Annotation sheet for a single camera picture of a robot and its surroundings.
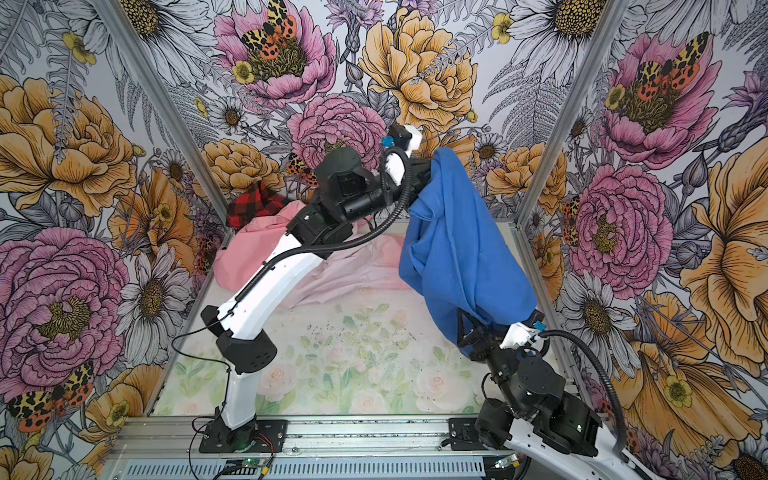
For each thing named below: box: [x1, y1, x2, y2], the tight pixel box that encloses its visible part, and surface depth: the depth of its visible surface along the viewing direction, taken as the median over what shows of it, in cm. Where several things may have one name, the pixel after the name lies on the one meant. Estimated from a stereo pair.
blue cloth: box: [399, 147, 539, 356], surface depth 55 cm
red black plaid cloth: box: [227, 182, 287, 232], surface depth 107 cm
